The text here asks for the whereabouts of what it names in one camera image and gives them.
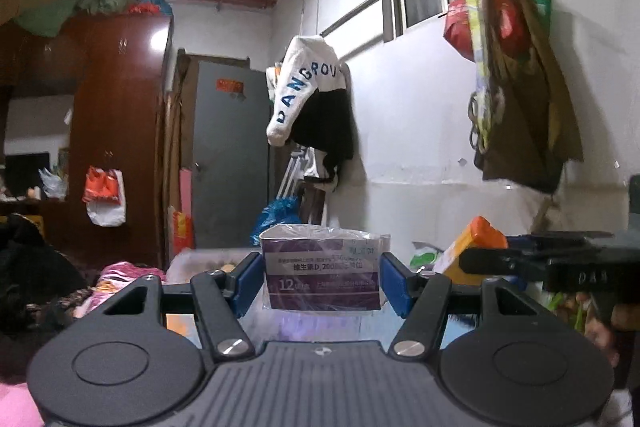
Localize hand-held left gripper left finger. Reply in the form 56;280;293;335
75;251;264;360

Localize hanging bags on rail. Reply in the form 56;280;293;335
474;0;585;195

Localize black garment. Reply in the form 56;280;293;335
290;88;356;162

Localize white hoodie with blue letters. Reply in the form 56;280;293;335
266;35;347;146

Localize black cloth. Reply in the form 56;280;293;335
0;213;93;383

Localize clear plastic storage box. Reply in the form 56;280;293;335
166;247;262;286

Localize black monitor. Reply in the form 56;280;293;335
4;152;52;200

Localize red and white plastic bag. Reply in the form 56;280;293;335
82;166;127;228

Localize green cloth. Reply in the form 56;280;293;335
14;0;137;38

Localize purple white medicine box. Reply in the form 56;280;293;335
258;224;391;314

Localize pink cloth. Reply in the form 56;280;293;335
0;381;47;427

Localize person's right hand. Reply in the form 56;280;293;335
611;304;640;333

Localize blue plastic bag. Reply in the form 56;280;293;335
250;197;303;249

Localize pink striped blanket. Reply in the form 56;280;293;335
75;261;167;320

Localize brown wooden wardrobe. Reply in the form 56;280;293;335
0;9;173;270

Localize red packet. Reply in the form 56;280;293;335
171;206;195;260

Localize white folding rack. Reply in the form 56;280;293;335
272;146;328;228

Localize orange yellow carton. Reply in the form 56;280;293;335
433;216;509;287

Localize yellow green hanging bag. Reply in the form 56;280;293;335
454;0;493;108

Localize red and blue bundle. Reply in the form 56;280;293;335
127;0;173;18

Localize white green plastic bag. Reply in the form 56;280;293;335
410;241;447;273

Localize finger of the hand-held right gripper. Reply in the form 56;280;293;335
505;230;617;250
458;246;551;284

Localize grey metal door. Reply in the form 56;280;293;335
190;58;273;250

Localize colourful snack packets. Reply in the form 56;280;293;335
542;291;618;365

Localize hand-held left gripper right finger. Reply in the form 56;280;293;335
378;251;562;360

